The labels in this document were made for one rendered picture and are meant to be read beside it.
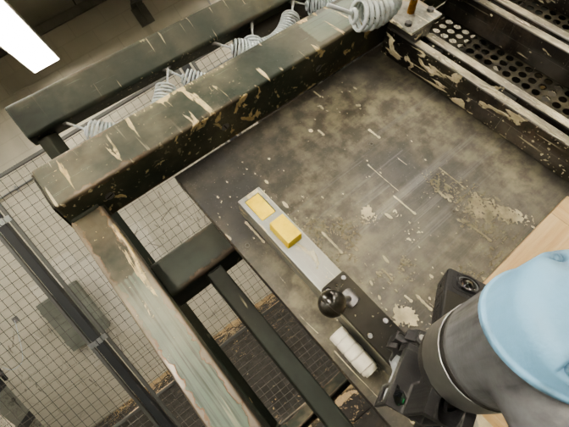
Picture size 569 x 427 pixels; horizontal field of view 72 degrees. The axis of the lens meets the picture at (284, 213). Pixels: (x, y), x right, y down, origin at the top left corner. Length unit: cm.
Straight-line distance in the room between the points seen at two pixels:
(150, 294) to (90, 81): 75
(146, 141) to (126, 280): 25
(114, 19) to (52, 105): 446
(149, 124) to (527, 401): 69
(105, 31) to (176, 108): 487
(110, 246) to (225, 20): 87
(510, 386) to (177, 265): 62
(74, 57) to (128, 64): 433
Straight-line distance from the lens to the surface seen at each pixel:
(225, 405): 61
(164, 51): 129
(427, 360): 33
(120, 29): 562
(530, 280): 22
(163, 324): 64
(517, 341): 22
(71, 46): 564
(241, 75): 83
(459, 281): 45
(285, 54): 87
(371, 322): 63
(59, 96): 125
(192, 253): 76
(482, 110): 95
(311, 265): 66
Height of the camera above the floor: 176
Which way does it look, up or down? 10 degrees down
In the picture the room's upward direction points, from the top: 34 degrees counter-clockwise
